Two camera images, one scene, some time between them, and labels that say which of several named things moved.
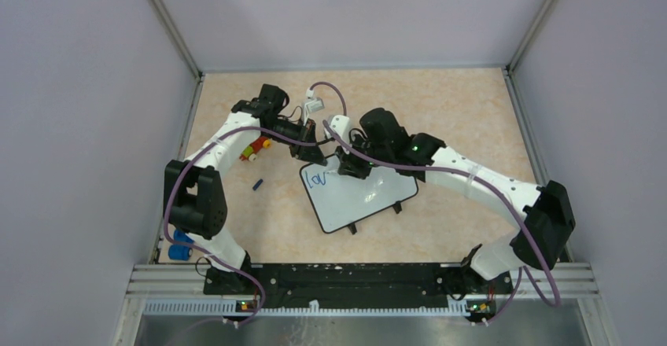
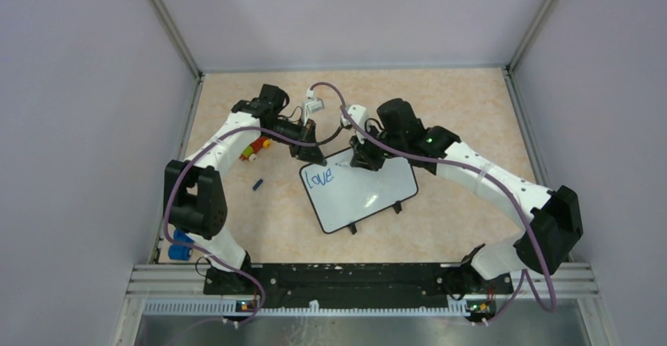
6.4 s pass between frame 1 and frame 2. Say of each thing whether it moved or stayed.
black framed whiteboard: stayed
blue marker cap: stayed
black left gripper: stayed
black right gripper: moved
